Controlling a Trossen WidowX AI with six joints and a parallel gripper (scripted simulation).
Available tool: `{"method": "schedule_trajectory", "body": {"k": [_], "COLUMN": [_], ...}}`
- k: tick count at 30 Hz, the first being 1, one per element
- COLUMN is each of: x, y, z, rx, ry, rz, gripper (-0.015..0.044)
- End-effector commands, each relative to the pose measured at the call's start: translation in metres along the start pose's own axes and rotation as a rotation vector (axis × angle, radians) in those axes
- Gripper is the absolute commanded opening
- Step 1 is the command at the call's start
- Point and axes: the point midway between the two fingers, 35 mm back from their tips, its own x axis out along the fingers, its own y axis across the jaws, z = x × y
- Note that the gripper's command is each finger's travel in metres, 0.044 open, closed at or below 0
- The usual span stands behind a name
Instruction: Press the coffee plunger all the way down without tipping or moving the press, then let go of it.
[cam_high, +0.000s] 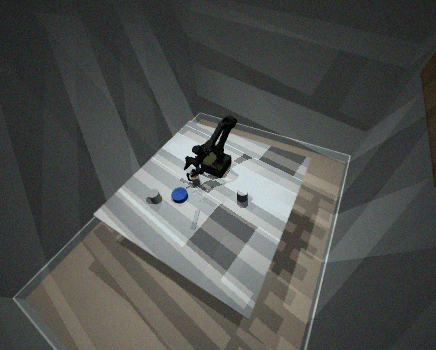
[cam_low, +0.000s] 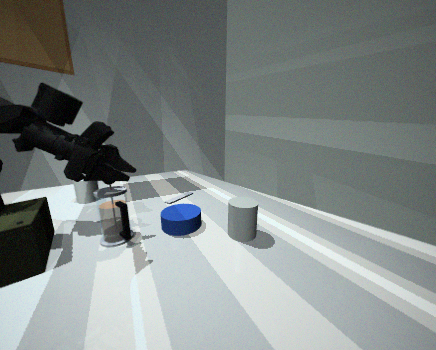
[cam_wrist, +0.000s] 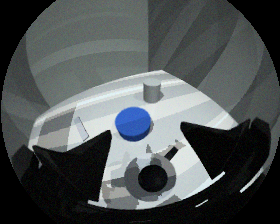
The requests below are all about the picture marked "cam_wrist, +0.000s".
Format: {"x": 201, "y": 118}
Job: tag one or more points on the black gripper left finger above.
{"x": 82, "y": 165}

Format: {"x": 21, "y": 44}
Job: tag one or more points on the glass french press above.
{"x": 150, "y": 177}

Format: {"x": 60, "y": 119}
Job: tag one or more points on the blue short cylinder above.
{"x": 133, "y": 124}

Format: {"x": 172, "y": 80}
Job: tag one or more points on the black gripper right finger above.
{"x": 213, "y": 146}

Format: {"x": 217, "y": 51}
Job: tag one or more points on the grey cylinder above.
{"x": 152, "y": 90}

